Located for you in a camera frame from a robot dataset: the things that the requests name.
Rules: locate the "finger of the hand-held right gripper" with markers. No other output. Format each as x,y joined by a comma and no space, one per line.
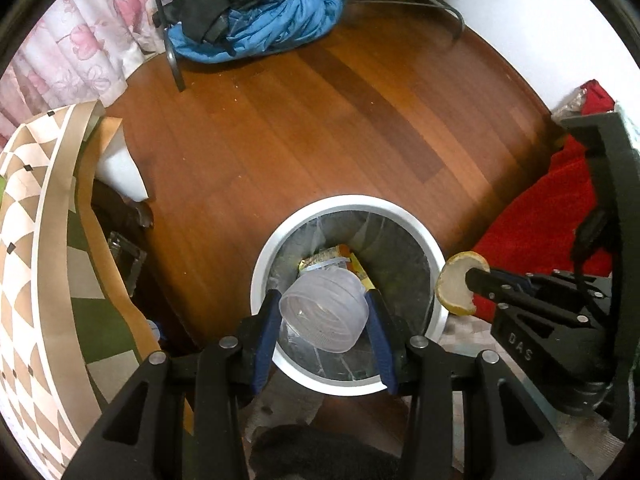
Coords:
482,282
540,312

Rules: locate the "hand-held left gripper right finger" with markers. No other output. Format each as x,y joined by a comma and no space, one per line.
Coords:
382,345

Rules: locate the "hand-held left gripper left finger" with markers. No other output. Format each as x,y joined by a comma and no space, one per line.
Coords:
265,340

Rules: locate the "lemon slice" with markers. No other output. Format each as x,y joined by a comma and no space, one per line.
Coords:
452,285

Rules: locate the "clear plastic cup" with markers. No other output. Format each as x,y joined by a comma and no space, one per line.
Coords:
325,310

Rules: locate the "yellow box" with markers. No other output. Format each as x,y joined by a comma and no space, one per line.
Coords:
361,272

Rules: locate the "orange snack packet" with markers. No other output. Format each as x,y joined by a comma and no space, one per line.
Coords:
322,257

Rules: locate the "white round trash bin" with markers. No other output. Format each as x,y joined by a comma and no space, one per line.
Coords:
350,204

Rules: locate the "beige floor mat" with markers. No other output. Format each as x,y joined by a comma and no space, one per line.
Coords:
465,332

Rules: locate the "clear bin liner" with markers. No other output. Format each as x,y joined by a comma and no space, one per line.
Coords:
400,270

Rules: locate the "red blanket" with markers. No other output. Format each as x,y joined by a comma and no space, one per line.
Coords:
540,220

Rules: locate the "person's right leg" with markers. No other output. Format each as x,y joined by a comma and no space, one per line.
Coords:
320,452

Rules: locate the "white pillow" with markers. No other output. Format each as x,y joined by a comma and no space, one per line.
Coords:
627,125

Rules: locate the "clear plastic container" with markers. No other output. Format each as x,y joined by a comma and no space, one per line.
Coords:
127,260

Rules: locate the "clear plastic bag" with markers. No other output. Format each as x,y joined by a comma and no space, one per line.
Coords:
570,105

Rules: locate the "checkered tablecloth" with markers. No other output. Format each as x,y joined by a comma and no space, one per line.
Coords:
30,260

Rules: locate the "blue clothing pile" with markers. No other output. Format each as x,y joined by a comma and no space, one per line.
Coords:
280,25

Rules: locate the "black clothing pile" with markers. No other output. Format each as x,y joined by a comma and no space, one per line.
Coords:
200,5

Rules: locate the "pink floral curtain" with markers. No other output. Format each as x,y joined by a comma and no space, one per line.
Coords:
75,35

